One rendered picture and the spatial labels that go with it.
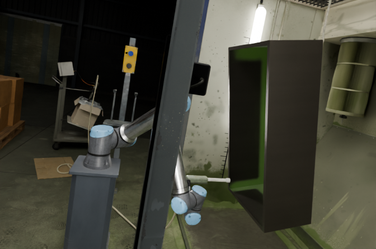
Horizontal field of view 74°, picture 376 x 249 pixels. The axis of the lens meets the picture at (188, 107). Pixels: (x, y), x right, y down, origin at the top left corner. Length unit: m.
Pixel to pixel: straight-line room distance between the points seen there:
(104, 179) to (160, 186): 1.27
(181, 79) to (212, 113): 2.09
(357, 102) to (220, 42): 1.41
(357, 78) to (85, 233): 2.60
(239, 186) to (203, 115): 0.76
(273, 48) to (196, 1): 1.05
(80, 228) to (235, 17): 2.22
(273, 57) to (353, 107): 1.44
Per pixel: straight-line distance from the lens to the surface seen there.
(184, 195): 1.40
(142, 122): 1.70
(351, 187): 2.75
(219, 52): 2.57
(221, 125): 2.64
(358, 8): 2.85
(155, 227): 0.60
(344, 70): 2.83
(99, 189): 1.84
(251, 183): 2.39
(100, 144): 1.80
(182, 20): 0.51
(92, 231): 2.00
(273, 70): 1.53
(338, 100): 2.81
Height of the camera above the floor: 1.36
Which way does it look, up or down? 7 degrees down
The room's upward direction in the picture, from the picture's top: 10 degrees clockwise
